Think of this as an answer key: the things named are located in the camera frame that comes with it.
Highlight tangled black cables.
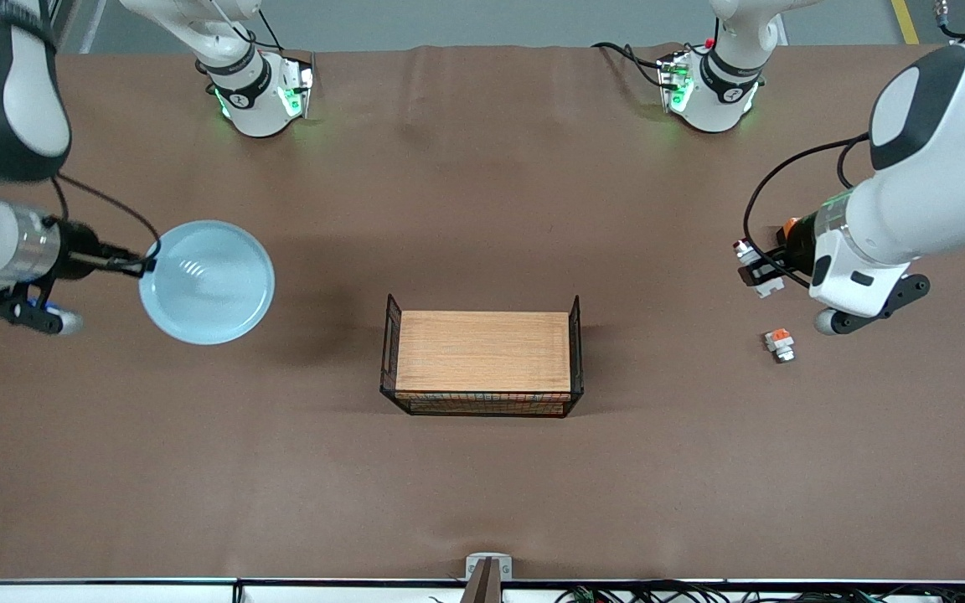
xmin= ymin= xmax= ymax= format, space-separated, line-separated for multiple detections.
xmin=554 ymin=580 xmax=965 ymax=603

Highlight wooden board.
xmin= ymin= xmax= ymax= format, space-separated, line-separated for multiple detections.
xmin=395 ymin=311 xmax=572 ymax=394

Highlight orange box with hole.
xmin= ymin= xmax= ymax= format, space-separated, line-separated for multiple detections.
xmin=782 ymin=215 xmax=820 ymax=249

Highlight white orange red push button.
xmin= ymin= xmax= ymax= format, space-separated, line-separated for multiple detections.
xmin=732 ymin=238 xmax=786 ymax=300

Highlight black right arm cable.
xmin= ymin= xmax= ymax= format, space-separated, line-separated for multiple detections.
xmin=52 ymin=172 xmax=163 ymax=252

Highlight light blue round plate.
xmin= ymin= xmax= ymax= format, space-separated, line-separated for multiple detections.
xmin=138 ymin=219 xmax=276 ymax=346

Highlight black cable at arm base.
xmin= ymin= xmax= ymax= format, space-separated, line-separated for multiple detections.
xmin=591 ymin=41 xmax=669 ymax=87

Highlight white table edge rail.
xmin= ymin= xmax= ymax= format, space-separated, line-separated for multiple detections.
xmin=0 ymin=578 xmax=965 ymax=603

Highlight black wire basket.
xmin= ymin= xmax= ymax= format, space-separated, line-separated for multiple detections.
xmin=379 ymin=293 xmax=586 ymax=419

